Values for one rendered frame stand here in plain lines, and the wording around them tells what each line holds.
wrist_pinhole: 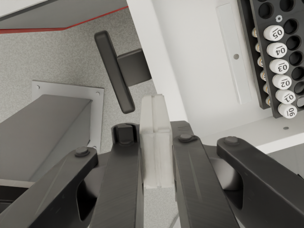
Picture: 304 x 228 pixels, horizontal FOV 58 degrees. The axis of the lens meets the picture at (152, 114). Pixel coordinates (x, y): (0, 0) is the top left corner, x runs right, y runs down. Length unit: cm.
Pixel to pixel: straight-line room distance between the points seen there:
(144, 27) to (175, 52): 10
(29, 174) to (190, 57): 44
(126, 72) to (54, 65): 99
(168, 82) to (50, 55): 102
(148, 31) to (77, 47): 97
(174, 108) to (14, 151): 56
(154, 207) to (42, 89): 76
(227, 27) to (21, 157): 55
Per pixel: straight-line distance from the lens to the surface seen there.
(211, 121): 34
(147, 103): 17
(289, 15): 27
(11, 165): 68
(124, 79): 24
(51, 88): 122
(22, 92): 129
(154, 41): 22
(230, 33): 31
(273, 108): 28
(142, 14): 22
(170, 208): 144
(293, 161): 92
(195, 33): 31
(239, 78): 32
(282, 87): 26
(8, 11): 43
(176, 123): 15
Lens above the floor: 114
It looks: 72 degrees down
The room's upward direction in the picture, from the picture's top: 177 degrees clockwise
